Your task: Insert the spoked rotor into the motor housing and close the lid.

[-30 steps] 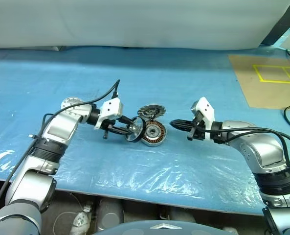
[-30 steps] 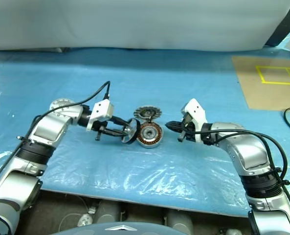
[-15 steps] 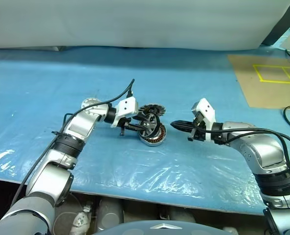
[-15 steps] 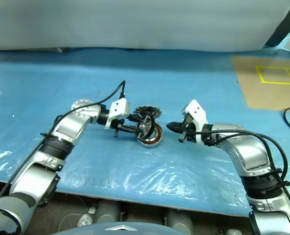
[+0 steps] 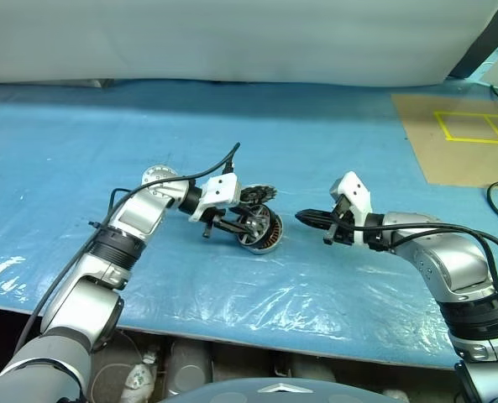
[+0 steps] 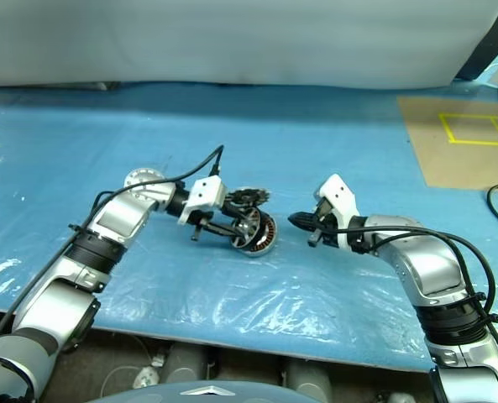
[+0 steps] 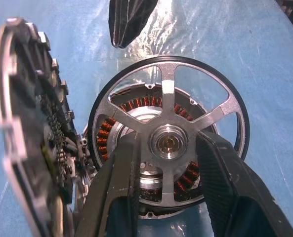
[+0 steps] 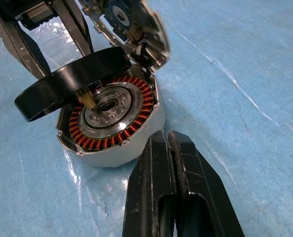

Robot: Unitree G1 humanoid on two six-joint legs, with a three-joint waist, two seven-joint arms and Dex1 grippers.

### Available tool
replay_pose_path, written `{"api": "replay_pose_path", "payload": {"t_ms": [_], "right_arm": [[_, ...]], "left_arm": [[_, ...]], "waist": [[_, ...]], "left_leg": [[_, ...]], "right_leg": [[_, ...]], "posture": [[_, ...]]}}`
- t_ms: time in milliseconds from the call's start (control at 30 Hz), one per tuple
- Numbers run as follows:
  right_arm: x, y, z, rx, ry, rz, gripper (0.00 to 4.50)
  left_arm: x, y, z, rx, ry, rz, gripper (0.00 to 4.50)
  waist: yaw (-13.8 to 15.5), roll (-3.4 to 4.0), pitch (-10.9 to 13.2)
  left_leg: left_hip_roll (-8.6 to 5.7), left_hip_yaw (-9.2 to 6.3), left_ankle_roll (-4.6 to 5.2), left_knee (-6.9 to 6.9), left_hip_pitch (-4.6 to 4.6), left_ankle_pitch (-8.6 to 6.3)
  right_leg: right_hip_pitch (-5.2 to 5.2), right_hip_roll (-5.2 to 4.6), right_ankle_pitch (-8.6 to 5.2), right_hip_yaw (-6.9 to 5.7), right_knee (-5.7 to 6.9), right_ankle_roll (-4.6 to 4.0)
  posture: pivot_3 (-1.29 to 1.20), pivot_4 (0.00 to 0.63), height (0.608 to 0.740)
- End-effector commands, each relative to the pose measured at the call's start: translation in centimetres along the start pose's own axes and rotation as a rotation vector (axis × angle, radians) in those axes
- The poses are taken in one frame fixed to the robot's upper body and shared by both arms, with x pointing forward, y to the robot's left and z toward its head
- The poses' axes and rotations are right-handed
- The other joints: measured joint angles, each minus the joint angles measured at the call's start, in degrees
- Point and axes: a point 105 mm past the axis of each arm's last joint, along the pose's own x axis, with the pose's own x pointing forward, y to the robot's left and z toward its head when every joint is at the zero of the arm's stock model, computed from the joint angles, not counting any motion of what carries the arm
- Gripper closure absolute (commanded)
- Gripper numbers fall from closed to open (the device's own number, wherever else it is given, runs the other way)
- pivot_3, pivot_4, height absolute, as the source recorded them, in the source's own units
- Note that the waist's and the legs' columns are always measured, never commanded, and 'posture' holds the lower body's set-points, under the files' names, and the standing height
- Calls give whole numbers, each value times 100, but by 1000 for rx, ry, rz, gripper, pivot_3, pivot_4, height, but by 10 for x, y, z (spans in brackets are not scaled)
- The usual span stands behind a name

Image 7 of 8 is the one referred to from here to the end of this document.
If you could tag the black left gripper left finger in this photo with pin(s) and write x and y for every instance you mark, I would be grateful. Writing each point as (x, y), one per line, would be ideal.
(116, 177)

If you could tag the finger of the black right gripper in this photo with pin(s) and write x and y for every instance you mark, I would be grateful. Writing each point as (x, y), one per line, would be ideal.
(131, 22)

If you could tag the toothed motor housing plate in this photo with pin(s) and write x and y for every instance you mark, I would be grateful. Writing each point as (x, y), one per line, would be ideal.
(25, 111)

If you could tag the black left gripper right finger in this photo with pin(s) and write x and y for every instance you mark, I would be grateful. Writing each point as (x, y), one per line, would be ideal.
(225, 177)

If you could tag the blue table mat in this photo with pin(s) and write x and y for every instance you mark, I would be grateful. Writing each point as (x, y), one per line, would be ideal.
(272, 98)

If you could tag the silver spoked rotor black rim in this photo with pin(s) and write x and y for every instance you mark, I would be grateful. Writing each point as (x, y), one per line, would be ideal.
(168, 98)

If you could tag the motor housing with copper windings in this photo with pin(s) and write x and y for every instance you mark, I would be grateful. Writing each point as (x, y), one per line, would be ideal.
(141, 102)

